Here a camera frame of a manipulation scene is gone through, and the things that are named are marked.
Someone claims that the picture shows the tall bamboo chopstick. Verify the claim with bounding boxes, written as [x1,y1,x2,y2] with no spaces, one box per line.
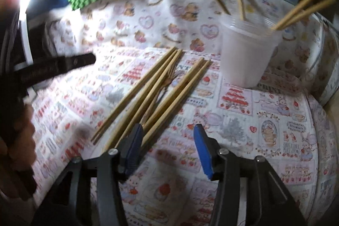
[271,0,313,30]

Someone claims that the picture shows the person's left hand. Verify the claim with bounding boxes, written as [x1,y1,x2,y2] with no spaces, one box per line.
[1,104,36,198]

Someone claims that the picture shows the translucent white plastic cup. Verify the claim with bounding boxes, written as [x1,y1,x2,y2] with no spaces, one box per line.
[220,14,282,88]

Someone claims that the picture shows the baby bear pattern cloth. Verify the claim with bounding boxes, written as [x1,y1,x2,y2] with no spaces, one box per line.
[45,0,338,104]

